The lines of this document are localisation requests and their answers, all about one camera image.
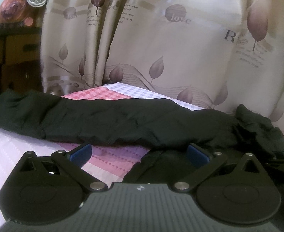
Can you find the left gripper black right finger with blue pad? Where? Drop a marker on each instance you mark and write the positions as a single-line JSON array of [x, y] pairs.
[[230, 188]]

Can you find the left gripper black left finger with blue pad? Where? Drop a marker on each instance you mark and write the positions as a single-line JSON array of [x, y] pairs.
[[47, 189]]

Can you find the large black garment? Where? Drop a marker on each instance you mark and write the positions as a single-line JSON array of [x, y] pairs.
[[153, 123]]

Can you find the dark wooden cabinet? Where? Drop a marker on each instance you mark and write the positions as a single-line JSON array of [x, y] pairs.
[[20, 68]]

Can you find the beige leaf print curtain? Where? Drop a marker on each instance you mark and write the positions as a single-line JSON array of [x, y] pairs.
[[210, 53]]

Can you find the red floral bundle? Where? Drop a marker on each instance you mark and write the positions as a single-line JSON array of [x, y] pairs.
[[16, 14]]

